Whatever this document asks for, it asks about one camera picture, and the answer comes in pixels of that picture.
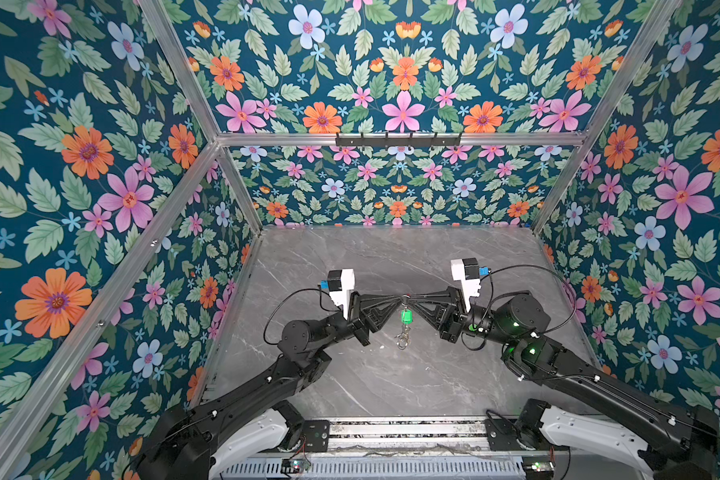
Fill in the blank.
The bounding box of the green key tag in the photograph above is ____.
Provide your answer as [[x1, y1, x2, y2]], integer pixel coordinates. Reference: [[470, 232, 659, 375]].
[[400, 309, 413, 325]]

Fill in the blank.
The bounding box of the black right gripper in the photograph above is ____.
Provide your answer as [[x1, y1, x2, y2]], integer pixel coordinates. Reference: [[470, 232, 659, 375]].
[[412, 289, 517, 351]]

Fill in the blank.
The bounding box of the black wall hook rail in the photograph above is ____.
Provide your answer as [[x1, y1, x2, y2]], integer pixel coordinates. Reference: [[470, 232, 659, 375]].
[[334, 132, 462, 149]]

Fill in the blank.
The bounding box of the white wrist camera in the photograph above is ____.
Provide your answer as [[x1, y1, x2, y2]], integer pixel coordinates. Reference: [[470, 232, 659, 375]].
[[320, 269, 356, 319], [450, 258, 492, 313]]

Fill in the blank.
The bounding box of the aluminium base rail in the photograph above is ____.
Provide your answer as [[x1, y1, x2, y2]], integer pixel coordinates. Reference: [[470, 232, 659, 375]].
[[155, 415, 667, 480]]

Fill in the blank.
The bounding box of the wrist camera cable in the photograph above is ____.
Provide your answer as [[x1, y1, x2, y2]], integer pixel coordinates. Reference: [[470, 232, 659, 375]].
[[479, 264, 577, 337], [262, 287, 331, 346]]

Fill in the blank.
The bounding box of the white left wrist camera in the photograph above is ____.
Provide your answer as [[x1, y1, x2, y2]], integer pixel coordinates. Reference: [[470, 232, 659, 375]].
[[320, 269, 356, 319]]

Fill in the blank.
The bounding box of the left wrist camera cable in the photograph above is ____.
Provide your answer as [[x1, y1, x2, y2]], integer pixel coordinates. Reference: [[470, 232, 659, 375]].
[[262, 287, 331, 346]]

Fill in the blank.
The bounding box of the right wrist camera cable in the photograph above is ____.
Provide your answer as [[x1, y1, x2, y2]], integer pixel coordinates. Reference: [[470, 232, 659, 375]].
[[479, 264, 577, 337]]

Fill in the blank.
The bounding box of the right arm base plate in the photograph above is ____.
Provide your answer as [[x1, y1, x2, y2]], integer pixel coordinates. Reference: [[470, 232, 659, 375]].
[[484, 409, 541, 451]]

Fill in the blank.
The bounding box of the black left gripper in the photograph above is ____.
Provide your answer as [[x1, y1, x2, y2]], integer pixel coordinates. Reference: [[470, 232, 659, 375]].
[[315, 291, 401, 355]]

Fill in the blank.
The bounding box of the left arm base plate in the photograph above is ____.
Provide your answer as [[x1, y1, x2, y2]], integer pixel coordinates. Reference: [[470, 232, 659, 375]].
[[287, 420, 331, 453]]

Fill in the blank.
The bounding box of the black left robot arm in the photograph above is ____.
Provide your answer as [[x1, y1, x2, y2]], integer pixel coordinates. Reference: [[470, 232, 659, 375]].
[[129, 292, 403, 479]]

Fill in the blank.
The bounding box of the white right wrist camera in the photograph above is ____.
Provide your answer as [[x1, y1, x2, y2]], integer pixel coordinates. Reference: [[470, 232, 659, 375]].
[[450, 258, 492, 313]]

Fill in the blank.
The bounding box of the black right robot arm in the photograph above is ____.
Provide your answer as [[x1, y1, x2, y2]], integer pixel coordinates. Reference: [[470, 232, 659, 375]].
[[402, 287, 720, 479]]

